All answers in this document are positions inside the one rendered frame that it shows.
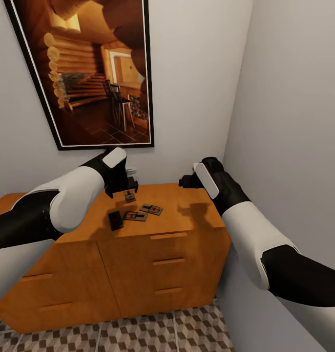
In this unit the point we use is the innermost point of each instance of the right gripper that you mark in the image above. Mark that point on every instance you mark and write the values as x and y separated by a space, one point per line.
188 181

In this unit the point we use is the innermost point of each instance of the mousetrap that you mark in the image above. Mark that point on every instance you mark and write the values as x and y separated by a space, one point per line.
135 216
115 221
151 209
129 195

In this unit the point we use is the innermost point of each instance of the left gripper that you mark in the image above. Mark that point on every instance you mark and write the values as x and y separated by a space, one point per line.
127 183

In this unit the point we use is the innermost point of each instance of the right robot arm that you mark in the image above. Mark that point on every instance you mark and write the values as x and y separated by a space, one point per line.
271 260

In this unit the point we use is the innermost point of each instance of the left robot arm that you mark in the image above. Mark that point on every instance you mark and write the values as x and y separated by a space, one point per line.
44 214

